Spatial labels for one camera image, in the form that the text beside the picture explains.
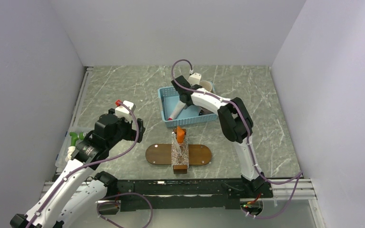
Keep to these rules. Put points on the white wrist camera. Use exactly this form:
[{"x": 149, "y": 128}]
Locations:
[
  {"x": 194, "y": 79},
  {"x": 124, "y": 110}
]

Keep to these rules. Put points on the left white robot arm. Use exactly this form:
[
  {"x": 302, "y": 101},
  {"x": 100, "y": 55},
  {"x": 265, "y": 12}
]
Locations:
[{"x": 62, "y": 204}]

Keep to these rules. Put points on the brown oval wooden tray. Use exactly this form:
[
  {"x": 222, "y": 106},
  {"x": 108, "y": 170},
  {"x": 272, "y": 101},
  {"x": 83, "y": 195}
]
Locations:
[{"x": 160, "y": 154}]

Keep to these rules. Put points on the orange toothpaste tube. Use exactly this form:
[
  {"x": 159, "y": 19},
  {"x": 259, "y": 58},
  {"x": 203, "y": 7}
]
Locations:
[{"x": 180, "y": 134}]

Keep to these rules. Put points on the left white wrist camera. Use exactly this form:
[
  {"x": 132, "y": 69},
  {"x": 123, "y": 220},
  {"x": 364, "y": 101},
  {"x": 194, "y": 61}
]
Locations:
[{"x": 124, "y": 110}]

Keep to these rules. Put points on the black base frame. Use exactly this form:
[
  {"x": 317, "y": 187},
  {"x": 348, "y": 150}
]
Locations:
[{"x": 228, "y": 193}]

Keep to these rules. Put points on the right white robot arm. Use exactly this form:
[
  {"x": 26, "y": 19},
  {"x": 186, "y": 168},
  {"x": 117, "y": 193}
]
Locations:
[{"x": 236, "y": 125}]

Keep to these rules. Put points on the green white object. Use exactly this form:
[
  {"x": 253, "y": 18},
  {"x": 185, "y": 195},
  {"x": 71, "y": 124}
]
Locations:
[{"x": 74, "y": 138}]

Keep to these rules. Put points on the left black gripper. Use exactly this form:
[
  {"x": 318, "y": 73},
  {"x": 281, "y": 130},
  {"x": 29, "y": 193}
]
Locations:
[{"x": 131, "y": 134}]

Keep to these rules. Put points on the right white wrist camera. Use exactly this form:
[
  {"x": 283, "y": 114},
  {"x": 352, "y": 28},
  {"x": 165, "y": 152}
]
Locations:
[{"x": 194, "y": 79}]

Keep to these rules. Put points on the white red toothpaste tube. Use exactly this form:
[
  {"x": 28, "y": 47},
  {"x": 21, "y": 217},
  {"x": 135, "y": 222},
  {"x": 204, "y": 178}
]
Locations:
[{"x": 176, "y": 111}]

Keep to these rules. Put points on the purple mug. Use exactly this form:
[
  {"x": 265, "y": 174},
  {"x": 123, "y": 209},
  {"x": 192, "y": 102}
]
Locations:
[{"x": 205, "y": 111}]

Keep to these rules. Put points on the clear acrylic toothbrush holder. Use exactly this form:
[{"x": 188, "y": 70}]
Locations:
[{"x": 180, "y": 161}]

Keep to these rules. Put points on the blue plastic basket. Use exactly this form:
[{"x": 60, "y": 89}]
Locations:
[{"x": 191, "y": 115}]

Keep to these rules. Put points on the yellow mug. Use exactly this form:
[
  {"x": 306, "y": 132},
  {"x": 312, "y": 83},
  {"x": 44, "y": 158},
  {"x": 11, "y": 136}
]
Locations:
[{"x": 208, "y": 86}]

